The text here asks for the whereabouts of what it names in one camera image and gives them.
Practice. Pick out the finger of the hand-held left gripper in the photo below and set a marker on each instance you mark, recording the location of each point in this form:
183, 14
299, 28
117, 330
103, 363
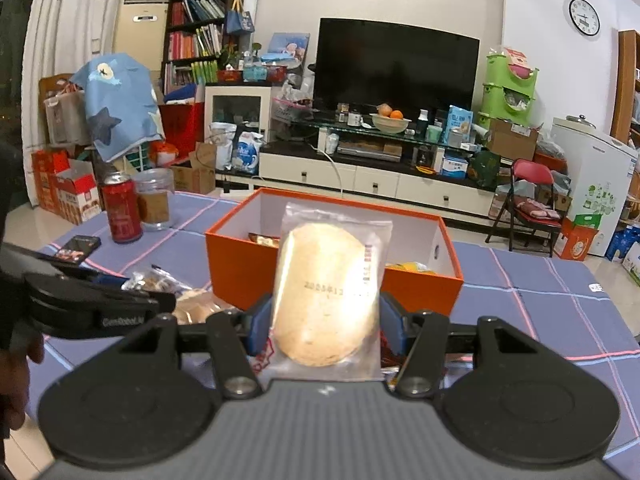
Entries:
167, 300

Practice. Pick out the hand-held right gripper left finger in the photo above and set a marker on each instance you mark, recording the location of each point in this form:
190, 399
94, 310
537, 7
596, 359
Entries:
257, 327

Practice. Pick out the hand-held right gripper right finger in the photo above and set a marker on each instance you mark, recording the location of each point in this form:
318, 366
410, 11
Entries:
392, 330

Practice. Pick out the orange cardboard box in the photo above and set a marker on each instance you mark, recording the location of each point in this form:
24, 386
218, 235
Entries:
240, 265

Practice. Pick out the clear round cracker packet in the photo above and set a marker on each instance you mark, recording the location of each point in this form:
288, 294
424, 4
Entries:
325, 290

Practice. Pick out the clear packet of brown snacks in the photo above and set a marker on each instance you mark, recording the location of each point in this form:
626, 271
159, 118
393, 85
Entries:
155, 280

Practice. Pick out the person's left hand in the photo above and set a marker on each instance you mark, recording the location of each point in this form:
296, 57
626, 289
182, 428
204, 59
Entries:
17, 385

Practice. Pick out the clear packet of round crackers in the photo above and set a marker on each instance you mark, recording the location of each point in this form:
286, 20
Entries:
197, 307

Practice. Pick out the red snack packet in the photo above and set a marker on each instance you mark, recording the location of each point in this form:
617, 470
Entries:
392, 362

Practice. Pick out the black smartphone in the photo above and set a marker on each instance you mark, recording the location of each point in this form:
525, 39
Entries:
77, 249

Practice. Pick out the yellow snack packet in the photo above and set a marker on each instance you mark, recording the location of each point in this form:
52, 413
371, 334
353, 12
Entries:
412, 267

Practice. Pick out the brown snack packet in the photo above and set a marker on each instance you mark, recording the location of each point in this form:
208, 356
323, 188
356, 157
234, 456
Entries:
264, 239

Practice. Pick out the glass jar with cork band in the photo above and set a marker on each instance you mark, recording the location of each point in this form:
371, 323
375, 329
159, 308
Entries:
155, 202

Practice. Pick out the red drink can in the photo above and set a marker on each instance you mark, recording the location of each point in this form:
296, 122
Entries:
121, 210

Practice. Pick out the red printed cartons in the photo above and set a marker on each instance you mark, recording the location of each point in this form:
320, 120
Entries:
65, 190

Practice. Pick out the purple checkered tablecloth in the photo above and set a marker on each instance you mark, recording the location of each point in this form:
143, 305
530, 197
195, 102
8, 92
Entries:
525, 300

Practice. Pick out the brown paper bag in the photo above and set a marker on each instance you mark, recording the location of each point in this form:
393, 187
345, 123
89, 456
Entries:
204, 167

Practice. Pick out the white television stand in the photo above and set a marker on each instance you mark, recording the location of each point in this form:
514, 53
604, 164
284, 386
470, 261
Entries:
380, 177

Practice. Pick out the white and blue bag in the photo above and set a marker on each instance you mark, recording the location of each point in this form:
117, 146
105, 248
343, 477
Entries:
247, 152

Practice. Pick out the red storage box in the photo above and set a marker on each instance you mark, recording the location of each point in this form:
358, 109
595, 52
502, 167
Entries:
181, 130

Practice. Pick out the red folding chair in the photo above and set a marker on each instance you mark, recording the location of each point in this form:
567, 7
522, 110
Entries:
532, 195

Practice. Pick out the blue star print cloth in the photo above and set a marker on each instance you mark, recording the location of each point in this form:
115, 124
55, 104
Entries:
120, 105

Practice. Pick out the white glass door cabinet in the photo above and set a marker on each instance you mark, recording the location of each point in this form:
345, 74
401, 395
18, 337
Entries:
237, 110

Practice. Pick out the orange carton with green print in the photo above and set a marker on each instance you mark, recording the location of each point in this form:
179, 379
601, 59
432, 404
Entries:
577, 240

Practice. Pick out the white fruit bowl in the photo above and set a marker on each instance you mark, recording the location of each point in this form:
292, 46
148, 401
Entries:
390, 121

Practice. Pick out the blue milk powder box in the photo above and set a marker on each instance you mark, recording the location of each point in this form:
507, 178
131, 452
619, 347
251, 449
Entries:
459, 125

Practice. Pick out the brown cardboard box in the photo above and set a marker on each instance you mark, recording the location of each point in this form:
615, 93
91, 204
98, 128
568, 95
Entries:
512, 140

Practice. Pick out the black flat television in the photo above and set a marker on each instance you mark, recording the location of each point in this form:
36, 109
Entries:
395, 65

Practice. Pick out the green stacked storage bins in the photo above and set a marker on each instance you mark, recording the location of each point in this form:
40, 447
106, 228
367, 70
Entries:
507, 90

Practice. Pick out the black bookshelf with books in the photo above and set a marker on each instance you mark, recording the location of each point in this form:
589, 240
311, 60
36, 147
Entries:
195, 30

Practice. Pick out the beige standing air conditioner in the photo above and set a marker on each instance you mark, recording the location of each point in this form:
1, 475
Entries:
142, 25

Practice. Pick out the white curtain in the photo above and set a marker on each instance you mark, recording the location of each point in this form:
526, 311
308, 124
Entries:
70, 20

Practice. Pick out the blue tote bag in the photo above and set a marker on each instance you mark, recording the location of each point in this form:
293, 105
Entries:
240, 19

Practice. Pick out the wooden shelf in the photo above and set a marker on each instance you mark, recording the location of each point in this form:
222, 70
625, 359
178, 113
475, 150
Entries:
625, 85

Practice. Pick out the round wall clock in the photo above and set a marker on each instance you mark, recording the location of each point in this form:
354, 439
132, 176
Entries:
584, 16

